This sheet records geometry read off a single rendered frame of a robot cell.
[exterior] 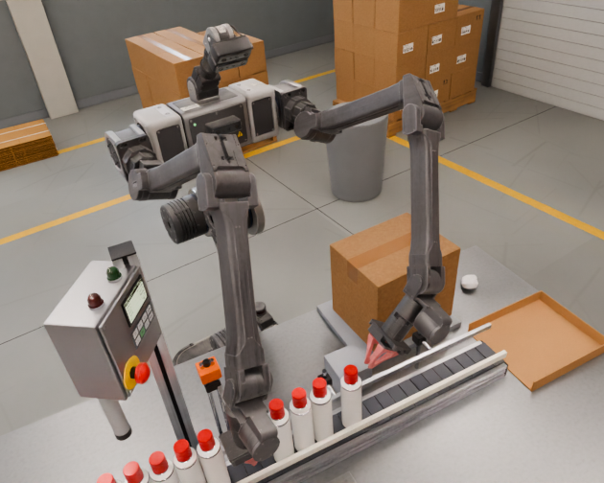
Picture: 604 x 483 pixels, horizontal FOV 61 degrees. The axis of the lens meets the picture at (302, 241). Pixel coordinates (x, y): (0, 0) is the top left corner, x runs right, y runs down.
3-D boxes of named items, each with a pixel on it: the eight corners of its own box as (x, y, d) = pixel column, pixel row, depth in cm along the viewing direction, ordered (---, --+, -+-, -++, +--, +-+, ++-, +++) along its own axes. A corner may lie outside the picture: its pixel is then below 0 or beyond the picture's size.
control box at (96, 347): (79, 398, 95) (41, 324, 84) (119, 330, 108) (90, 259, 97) (130, 402, 93) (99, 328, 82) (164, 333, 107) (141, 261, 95)
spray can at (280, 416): (279, 470, 124) (269, 418, 112) (270, 451, 128) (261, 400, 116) (298, 459, 125) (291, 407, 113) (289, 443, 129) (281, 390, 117)
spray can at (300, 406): (300, 458, 126) (293, 405, 114) (290, 441, 130) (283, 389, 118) (318, 448, 127) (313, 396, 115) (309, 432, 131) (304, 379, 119)
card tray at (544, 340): (531, 392, 142) (534, 382, 140) (467, 332, 161) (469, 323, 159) (608, 350, 152) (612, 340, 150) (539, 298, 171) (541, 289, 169)
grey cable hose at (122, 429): (116, 443, 110) (85, 379, 98) (113, 430, 113) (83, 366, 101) (133, 436, 112) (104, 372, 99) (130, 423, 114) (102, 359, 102)
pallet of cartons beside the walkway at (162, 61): (278, 141, 479) (267, 41, 427) (197, 170, 443) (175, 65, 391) (218, 106, 561) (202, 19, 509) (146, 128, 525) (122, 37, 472)
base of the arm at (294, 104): (306, 122, 163) (303, 84, 156) (320, 130, 157) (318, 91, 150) (283, 129, 159) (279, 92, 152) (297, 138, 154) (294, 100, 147)
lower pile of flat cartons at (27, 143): (-14, 175, 463) (-25, 155, 451) (-19, 155, 501) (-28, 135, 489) (59, 155, 488) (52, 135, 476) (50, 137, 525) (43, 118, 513)
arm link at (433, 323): (436, 270, 121) (413, 270, 116) (473, 301, 113) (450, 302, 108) (413, 311, 126) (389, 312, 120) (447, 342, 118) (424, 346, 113)
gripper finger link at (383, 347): (365, 373, 120) (388, 341, 118) (349, 352, 125) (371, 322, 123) (383, 376, 125) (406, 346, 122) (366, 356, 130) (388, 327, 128)
